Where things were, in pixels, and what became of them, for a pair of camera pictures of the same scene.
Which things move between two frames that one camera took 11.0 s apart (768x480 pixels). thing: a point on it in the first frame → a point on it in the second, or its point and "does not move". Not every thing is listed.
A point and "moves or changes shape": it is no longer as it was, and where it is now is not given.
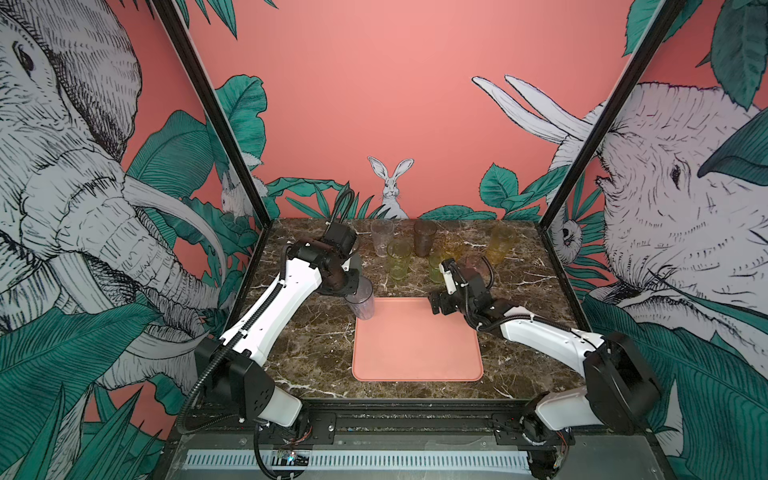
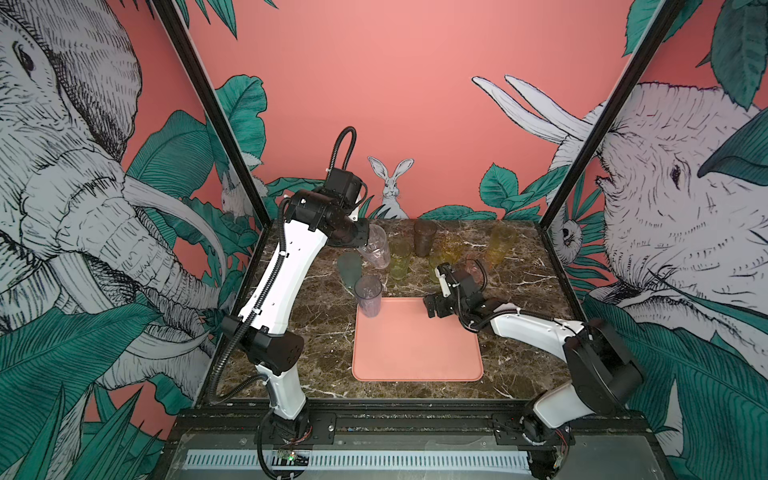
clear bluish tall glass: (362, 301) moves or changes shape
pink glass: (476, 264) does not move
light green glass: (398, 252) does not move
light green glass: (435, 272) does not move
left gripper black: (352, 285) → (364, 235)
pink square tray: (404, 341) does not move
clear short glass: (381, 230) moves or changes shape
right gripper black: (444, 295) does not move
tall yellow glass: (502, 237) does not move
